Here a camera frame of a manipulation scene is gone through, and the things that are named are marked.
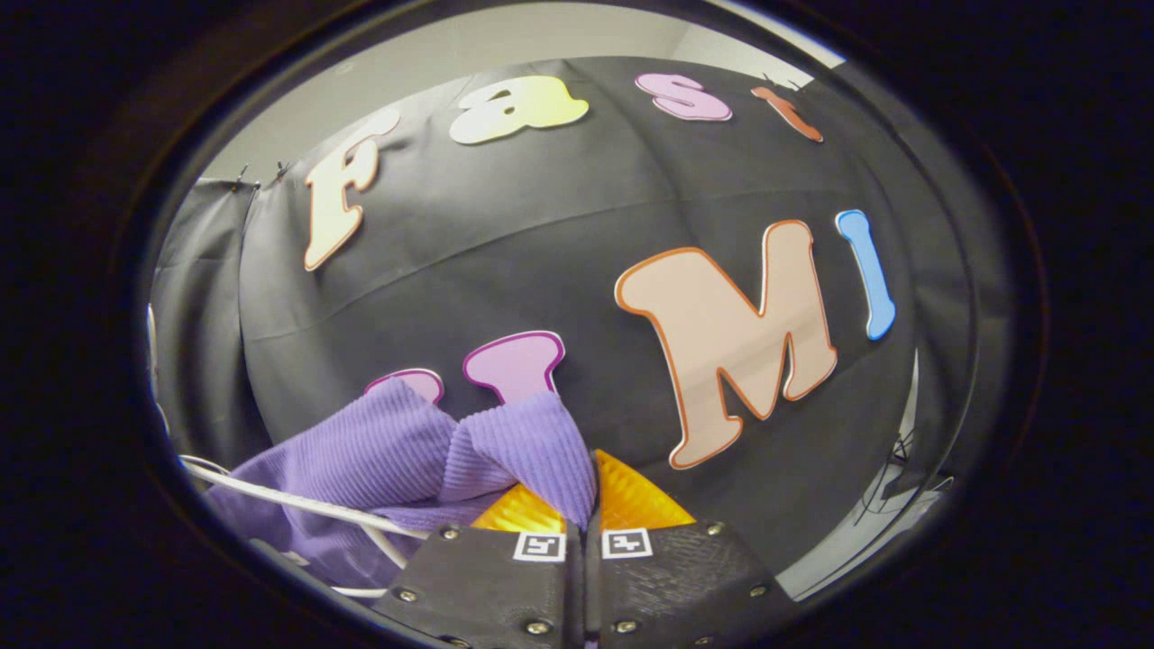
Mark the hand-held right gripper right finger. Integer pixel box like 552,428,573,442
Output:
585,448,800,649

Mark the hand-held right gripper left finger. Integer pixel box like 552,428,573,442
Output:
372,480,584,649

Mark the purple ribbed garment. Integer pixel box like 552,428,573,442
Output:
206,377,598,589

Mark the black tripod stand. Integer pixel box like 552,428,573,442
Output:
855,431,957,526

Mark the black backdrop cloth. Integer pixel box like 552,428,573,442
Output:
149,56,988,600

